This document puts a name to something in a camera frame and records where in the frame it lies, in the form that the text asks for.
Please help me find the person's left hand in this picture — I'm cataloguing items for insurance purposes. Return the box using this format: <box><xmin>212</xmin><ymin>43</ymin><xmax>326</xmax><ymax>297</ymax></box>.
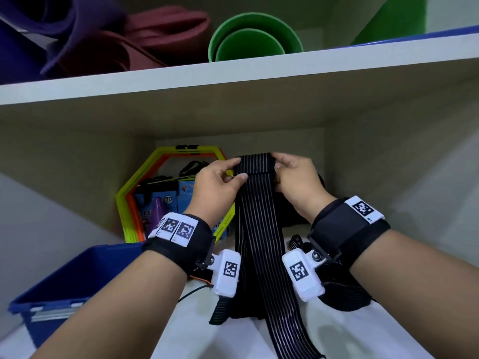
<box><xmin>183</xmin><ymin>157</ymin><xmax>249</xmax><ymax>229</ymax></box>

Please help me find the person's right hand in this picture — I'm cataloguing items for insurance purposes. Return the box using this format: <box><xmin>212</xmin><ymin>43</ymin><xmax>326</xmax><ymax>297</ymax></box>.
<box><xmin>272</xmin><ymin>152</ymin><xmax>338</xmax><ymax>225</ymax></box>

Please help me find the black striped elastic strap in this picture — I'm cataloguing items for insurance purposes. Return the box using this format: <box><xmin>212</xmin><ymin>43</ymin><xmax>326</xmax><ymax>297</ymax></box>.
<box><xmin>208</xmin><ymin>153</ymin><xmax>326</xmax><ymax>359</ymax></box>

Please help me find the person's right forearm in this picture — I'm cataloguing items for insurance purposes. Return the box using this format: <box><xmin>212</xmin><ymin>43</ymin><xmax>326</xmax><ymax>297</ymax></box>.
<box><xmin>349</xmin><ymin>229</ymin><xmax>479</xmax><ymax>359</ymax></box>

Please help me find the person's left forearm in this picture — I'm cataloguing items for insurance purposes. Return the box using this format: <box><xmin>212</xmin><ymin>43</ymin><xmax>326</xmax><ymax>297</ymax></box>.
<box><xmin>30</xmin><ymin>250</ymin><xmax>188</xmax><ymax>359</ymax></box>

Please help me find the white shelf board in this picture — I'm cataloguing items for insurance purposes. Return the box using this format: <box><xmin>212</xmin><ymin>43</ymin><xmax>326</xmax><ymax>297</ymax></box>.
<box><xmin>0</xmin><ymin>32</ymin><xmax>479</xmax><ymax>139</ymax></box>

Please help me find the green rolled mat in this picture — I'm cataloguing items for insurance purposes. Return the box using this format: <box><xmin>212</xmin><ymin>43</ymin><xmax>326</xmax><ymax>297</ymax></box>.
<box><xmin>208</xmin><ymin>12</ymin><xmax>304</xmax><ymax>63</ymax></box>

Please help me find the maroon rolled mat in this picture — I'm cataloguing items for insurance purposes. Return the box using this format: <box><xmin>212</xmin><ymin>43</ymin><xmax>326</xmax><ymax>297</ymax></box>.
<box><xmin>60</xmin><ymin>6</ymin><xmax>212</xmax><ymax>74</ymax></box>

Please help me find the green foam board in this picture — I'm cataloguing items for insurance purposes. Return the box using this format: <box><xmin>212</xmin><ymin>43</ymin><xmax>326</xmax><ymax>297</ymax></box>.
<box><xmin>352</xmin><ymin>0</ymin><xmax>427</xmax><ymax>45</ymax></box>

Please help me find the blue plastic bin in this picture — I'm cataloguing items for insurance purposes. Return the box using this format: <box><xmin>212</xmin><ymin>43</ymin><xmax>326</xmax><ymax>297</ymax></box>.
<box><xmin>8</xmin><ymin>242</ymin><xmax>145</xmax><ymax>349</ymax></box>

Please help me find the blue flat board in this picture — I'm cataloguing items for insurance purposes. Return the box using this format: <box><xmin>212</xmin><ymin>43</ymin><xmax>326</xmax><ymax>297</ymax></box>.
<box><xmin>349</xmin><ymin>25</ymin><xmax>479</xmax><ymax>47</ymax></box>

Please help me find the purple rolled mat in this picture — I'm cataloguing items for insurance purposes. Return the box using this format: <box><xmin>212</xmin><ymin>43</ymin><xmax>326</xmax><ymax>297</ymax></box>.
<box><xmin>0</xmin><ymin>0</ymin><xmax>128</xmax><ymax>85</ymax></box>

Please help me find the black left wrist strap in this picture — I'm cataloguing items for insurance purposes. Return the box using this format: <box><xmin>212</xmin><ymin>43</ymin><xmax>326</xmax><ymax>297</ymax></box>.
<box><xmin>142</xmin><ymin>212</ymin><xmax>216</xmax><ymax>277</ymax></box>

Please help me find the black wrist strap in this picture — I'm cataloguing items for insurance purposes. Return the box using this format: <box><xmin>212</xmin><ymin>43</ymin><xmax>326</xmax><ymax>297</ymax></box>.
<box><xmin>142</xmin><ymin>212</ymin><xmax>216</xmax><ymax>277</ymax></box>
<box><xmin>308</xmin><ymin>196</ymin><xmax>391</xmax><ymax>269</ymax></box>

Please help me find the black right wrist strap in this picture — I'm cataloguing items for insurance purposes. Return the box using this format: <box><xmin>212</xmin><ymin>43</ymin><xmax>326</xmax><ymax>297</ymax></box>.
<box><xmin>308</xmin><ymin>196</ymin><xmax>391</xmax><ymax>269</ymax></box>

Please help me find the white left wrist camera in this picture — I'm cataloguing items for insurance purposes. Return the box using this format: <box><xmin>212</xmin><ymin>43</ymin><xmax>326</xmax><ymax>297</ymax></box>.
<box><xmin>209</xmin><ymin>249</ymin><xmax>242</xmax><ymax>298</ymax></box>

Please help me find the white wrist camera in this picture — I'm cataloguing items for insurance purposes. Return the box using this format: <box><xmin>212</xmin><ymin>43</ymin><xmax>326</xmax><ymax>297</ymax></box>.
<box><xmin>281</xmin><ymin>248</ymin><xmax>326</xmax><ymax>303</ymax></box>
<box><xmin>209</xmin><ymin>249</ymin><xmax>242</xmax><ymax>298</ymax></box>

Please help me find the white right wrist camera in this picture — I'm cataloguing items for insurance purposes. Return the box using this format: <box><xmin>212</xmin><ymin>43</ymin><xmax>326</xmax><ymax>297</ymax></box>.
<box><xmin>281</xmin><ymin>248</ymin><xmax>326</xmax><ymax>303</ymax></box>

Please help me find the orange hexagonal agility ring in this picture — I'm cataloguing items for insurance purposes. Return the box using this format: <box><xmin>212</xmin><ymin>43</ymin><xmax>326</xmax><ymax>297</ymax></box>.
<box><xmin>125</xmin><ymin>149</ymin><xmax>227</xmax><ymax>242</ymax></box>

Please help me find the yellow hexagonal agility ring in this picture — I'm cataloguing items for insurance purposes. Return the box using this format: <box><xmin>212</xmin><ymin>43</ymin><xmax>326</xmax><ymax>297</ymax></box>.
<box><xmin>115</xmin><ymin>146</ymin><xmax>236</xmax><ymax>244</ymax></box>

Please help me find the black thin cable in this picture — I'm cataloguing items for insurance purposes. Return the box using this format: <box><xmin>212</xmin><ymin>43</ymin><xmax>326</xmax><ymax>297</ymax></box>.
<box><xmin>177</xmin><ymin>283</ymin><xmax>214</xmax><ymax>304</ymax></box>

